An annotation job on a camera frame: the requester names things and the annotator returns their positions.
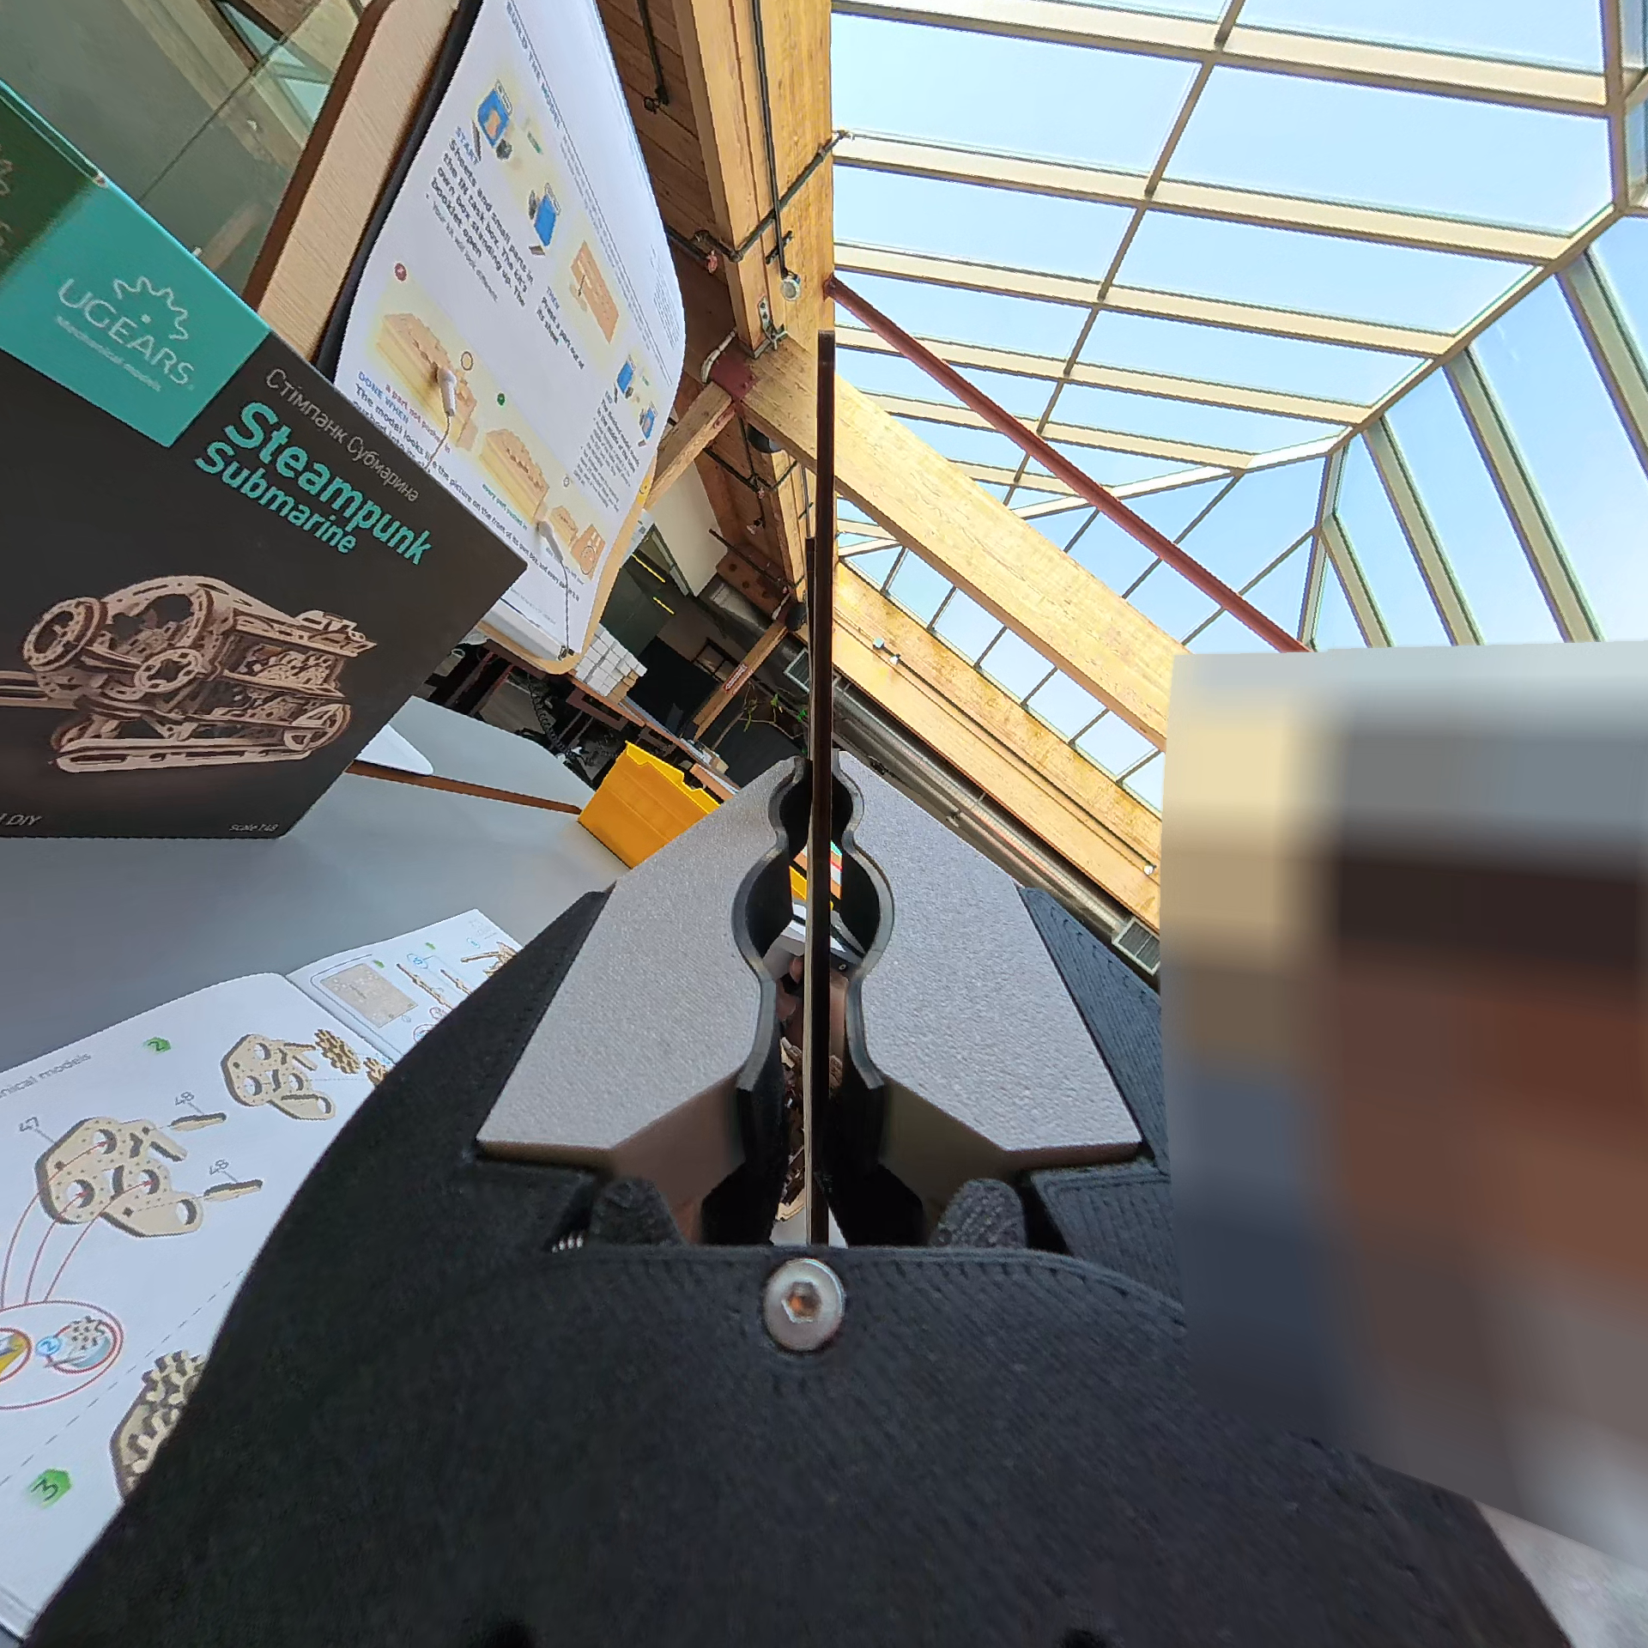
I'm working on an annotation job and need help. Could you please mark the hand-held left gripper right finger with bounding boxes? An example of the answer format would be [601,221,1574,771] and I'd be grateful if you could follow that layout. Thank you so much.
[839,753,1149,1245]

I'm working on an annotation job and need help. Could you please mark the yellow plastic bin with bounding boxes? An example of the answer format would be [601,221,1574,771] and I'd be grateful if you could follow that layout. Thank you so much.
[578,741,725,867]

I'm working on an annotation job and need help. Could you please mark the thin plywood parts sheet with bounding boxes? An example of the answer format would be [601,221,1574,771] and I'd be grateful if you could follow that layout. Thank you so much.
[801,329,841,1245]

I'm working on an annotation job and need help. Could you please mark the adjacent grey desk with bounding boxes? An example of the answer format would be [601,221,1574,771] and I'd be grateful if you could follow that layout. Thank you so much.
[346,694,591,816]

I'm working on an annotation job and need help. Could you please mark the model assembly instruction booklet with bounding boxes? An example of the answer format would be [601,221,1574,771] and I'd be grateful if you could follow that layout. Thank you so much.
[0,906,525,1626]

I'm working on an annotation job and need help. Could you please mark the white instruction poster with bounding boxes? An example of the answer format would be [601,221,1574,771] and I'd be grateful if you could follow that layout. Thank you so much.
[332,0,686,672]

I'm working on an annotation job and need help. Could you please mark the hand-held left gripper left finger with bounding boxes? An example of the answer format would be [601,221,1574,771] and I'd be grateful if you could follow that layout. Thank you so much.
[478,757,792,1245]

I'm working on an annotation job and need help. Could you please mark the black and teal model kit box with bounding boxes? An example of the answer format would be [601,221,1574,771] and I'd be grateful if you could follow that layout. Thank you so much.
[0,82,529,839]

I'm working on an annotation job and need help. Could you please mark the wooden display board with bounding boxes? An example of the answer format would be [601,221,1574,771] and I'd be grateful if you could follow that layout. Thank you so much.
[246,0,489,368]

